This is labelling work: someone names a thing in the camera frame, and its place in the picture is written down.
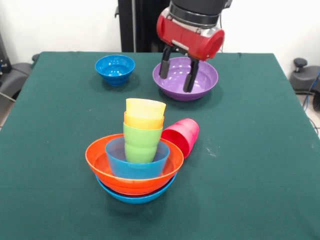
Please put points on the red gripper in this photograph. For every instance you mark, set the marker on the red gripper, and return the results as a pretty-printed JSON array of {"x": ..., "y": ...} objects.
[{"x": 187, "y": 40}]

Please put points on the yellow plastic cup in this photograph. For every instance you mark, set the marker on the yellow plastic cup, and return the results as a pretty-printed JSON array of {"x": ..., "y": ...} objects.
[{"x": 145, "y": 108}]

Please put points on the orange plastic cup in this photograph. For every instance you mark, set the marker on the orange plastic cup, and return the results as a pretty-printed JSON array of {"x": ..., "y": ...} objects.
[{"x": 143, "y": 123}]

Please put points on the pink plastic cup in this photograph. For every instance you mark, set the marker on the pink plastic cup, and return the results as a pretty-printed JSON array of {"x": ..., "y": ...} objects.
[{"x": 186, "y": 137}]

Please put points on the green plastic cup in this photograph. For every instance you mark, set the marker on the green plastic cup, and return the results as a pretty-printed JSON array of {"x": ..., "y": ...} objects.
[{"x": 141, "y": 145}]

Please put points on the small light blue bowl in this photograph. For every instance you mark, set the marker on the small light blue bowl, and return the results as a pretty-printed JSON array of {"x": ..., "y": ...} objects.
[{"x": 136, "y": 170}]

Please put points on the wide orange-red bowl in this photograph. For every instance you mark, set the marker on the wide orange-red bowl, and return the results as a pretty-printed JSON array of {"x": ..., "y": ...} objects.
[{"x": 135, "y": 183}]

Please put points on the small orange-red bowl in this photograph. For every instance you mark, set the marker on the small orange-red bowl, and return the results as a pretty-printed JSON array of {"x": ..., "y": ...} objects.
[{"x": 135, "y": 195}]

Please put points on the large light blue bowl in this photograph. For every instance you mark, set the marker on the large light blue bowl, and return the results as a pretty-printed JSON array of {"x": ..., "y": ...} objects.
[{"x": 135, "y": 200}]

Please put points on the purple plastic bowl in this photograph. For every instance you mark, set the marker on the purple plastic bowl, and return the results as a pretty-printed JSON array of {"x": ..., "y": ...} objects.
[{"x": 175, "y": 85}]

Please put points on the small dark blue bowl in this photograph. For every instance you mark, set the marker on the small dark blue bowl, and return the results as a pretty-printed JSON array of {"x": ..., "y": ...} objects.
[{"x": 115, "y": 70}]

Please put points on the dark green tablecloth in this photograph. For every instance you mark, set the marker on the dark green tablecloth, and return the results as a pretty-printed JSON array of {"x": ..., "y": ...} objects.
[{"x": 50, "y": 175}]

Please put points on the black equipment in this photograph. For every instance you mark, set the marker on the black equipment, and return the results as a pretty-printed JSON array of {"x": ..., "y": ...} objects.
[{"x": 3, "y": 55}]

